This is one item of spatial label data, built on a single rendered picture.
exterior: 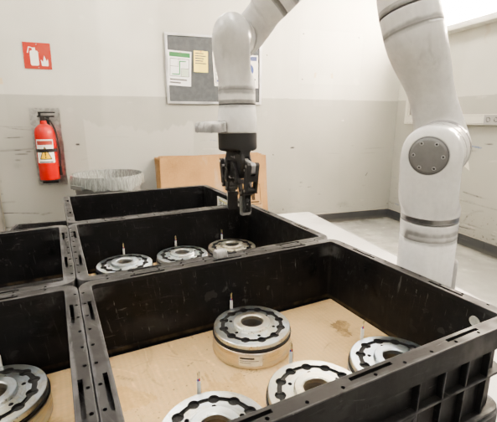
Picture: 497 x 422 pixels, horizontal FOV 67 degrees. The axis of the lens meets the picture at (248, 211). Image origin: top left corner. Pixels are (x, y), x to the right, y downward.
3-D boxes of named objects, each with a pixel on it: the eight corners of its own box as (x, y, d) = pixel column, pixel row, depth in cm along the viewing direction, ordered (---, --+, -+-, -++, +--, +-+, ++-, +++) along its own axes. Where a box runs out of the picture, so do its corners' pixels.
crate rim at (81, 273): (251, 213, 91) (251, 203, 90) (331, 250, 65) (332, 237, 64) (69, 235, 73) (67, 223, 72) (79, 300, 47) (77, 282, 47)
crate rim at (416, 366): (331, 250, 65) (332, 237, 64) (520, 338, 39) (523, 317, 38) (79, 300, 47) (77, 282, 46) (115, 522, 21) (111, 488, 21)
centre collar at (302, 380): (323, 371, 41) (324, 366, 41) (354, 401, 36) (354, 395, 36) (284, 383, 39) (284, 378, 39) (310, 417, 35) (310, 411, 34)
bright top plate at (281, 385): (329, 355, 44) (329, 351, 44) (393, 416, 35) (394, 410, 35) (251, 378, 40) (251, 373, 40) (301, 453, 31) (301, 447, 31)
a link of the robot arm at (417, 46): (448, 2, 60) (432, -8, 53) (480, 167, 63) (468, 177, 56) (391, 28, 66) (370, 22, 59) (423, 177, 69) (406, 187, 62)
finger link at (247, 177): (244, 162, 68) (240, 191, 71) (249, 166, 66) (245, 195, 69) (257, 161, 69) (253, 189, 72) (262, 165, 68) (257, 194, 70)
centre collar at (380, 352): (395, 344, 46) (395, 340, 45) (429, 367, 41) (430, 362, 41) (364, 355, 43) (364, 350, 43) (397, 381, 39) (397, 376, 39)
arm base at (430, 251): (421, 288, 75) (430, 207, 70) (460, 312, 67) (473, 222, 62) (383, 298, 73) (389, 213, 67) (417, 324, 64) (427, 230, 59)
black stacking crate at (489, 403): (328, 301, 67) (332, 241, 64) (501, 415, 41) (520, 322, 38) (88, 367, 49) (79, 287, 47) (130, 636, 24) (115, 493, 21)
